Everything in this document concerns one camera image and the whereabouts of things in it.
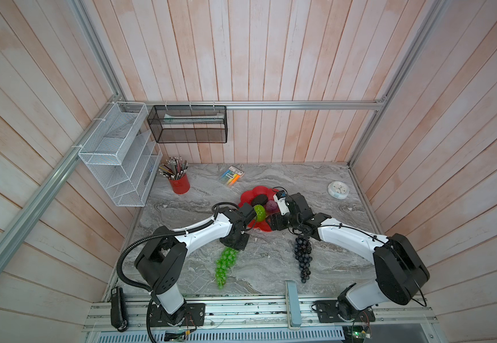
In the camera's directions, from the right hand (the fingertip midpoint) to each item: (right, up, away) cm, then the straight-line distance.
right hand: (272, 216), depth 90 cm
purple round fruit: (+1, +3, +8) cm, 9 cm away
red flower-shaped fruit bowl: (-3, +4, +9) cm, 10 cm away
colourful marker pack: (-19, +18, +24) cm, 36 cm away
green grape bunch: (-19, -16, -8) cm, 26 cm away
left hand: (-16, -12, -4) cm, 21 cm away
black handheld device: (-55, -29, -19) cm, 65 cm away
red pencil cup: (-43, +13, +15) cm, 47 cm away
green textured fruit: (-5, +1, +3) cm, 6 cm away
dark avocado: (-5, +6, +10) cm, 13 cm away
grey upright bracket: (+4, -29, -20) cm, 35 cm away
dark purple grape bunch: (+11, -14, -6) cm, 19 cm away
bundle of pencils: (-46, +21, +9) cm, 51 cm away
